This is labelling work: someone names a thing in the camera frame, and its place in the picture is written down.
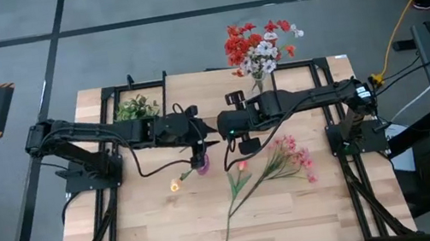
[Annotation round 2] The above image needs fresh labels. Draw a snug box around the orange tulip long stem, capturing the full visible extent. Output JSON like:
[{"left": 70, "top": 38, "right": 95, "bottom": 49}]
[{"left": 209, "top": 158, "right": 264, "bottom": 241}]

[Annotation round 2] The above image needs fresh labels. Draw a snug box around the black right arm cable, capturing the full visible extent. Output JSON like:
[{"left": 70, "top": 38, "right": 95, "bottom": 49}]
[{"left": 213, "top": 81, "right": 359, "bottom": 173}]

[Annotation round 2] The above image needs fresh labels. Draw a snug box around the black aluminium rig frame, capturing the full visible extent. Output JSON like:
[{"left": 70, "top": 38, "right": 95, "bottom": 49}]
[{"left": 30, "top": 32, "right": 419, "bottom": 241}]

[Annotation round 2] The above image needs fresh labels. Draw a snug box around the orange-red flower bunch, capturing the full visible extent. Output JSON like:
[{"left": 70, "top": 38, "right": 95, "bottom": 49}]
[{"left": 220, "top": 20, "right": 268, "bottom": 70}]

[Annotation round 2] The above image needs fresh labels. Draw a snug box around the dark red flower bunch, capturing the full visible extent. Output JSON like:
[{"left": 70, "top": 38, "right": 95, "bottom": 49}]
[{"left": 224, "top": 16, "right": 301, "bottom": 79}]

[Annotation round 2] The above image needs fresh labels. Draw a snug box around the purple ribbed glass vase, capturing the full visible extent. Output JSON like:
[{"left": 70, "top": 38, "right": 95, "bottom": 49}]
[{"left": 195, "top": 158, "right": 213, "bottom": 178}]

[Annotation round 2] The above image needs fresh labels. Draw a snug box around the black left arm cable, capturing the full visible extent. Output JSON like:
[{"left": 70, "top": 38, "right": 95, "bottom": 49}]
[{"left": 109, "top": 111, "right": 197, "bottom": 183}]

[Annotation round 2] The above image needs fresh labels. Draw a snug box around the pink flower bunch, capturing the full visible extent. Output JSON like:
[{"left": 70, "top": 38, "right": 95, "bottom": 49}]
[{"left": 218, "top": 131, "right": 323, "bottom": 219}]

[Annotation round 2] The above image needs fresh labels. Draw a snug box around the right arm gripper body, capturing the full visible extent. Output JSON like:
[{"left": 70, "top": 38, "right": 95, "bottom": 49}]
[{"left": 213, "top": 87, "right": 267, "bottom": 159}]

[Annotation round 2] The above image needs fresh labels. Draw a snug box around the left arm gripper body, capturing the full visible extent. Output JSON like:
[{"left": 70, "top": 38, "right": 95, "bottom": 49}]
[{"left": 152, "top": 104, "right": 210, "bottom": 175}]

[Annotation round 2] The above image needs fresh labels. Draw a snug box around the yellow tulip short stem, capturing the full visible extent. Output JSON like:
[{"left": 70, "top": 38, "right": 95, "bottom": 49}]
[{"left": 167, "top": 167, "right": 200, "bottom": 194}]

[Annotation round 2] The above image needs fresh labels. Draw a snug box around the green plant white pot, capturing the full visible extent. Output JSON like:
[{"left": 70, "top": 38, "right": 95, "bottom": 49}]
[{"left": 111, "top": 91, "right": 163, "bottom": 124}]

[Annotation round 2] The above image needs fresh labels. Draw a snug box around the clear glass vase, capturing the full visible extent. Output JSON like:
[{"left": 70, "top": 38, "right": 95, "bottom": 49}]
[{"left": 249, "top": 71, "right": 270, "bottom": 97}]

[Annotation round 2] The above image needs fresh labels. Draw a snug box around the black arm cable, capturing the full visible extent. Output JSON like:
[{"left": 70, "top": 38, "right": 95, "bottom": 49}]
[
  {"left": 109, "top": 111, "right": 197, "bottom": 183},
  {"left": 213, "top": 81, "right": 359, "bottom": 173}
]

